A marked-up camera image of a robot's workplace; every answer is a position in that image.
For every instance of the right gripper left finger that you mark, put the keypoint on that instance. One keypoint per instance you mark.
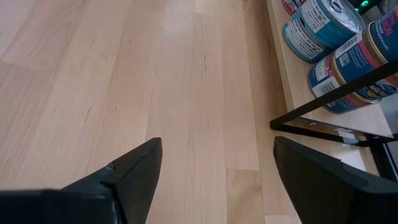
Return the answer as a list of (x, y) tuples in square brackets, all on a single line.
[(93, 205)]

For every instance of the black shelf side frame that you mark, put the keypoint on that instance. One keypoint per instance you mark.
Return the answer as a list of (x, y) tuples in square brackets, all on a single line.
[(326, 99)]

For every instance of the blue labelled tin can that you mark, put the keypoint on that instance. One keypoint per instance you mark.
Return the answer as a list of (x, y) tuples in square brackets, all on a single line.
[(351, 60)]

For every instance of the silver-lid red label can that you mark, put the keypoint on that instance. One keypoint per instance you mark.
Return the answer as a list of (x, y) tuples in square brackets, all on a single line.
[(290, 5)]

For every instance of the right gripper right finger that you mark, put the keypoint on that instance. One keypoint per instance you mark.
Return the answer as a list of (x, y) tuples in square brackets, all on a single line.
[(335, 196)]

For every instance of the gold-lid pink salmon can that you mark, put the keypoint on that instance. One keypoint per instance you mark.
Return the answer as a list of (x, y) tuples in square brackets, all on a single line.
[(385, 34), (321, 79)]

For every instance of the silver-lid teal label can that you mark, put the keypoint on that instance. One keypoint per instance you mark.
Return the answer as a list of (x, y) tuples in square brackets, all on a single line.
[(323, 25), (300, 40)]

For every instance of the wooden shelf board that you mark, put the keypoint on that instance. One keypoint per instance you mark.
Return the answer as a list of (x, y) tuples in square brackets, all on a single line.
[(342, 121)]

